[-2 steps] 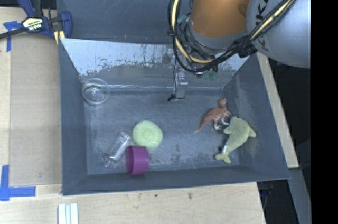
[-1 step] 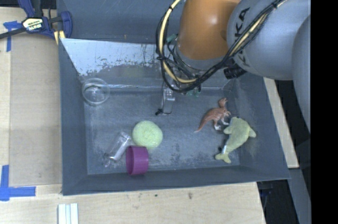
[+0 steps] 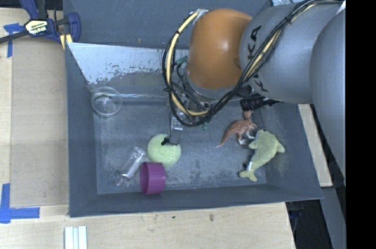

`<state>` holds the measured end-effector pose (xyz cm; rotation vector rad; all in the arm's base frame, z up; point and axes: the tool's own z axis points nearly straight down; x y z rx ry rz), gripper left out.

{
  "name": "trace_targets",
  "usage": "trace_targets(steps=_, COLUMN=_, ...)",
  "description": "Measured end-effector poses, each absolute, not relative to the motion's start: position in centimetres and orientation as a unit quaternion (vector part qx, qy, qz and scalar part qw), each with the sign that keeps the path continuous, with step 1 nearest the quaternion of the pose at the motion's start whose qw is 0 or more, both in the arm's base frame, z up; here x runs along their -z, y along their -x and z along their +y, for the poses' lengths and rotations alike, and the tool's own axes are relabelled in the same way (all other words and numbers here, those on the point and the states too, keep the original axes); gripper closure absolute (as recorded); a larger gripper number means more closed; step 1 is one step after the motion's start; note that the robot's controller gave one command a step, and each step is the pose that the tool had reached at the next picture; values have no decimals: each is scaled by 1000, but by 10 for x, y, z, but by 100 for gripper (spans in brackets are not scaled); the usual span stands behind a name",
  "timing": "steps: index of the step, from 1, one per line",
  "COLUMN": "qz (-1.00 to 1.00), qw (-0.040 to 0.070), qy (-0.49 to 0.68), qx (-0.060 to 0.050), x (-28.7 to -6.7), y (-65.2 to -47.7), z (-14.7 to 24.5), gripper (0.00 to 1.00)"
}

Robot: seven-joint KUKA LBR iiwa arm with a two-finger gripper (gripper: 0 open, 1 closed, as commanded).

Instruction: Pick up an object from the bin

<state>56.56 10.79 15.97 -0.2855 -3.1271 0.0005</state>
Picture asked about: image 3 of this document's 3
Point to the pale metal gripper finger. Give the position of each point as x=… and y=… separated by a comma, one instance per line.
x=164, y=142
x=177, y=134

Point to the yellow-green foam ball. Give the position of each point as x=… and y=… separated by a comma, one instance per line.
x=163, y=155

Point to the purple plastic cup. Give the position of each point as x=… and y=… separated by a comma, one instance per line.
x=152, y=178

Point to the clear plastic tube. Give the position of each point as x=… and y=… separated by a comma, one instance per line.
x=132, y=164

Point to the grey metal bin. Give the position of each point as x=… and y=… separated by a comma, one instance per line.
x=205, y=171

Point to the brown toy dinosaur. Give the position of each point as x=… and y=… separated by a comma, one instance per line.
x=236, y=129

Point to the clear glass bowl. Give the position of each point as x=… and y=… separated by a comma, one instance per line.
x=103, y=108

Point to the yellow-green plush dolphin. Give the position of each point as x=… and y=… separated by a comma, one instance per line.
x=264, y=151

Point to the pale brown cardboard board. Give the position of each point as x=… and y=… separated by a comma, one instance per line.
x=38, y=124

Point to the black cylinder on white bracket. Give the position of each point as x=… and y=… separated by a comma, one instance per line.
x=254, y=103

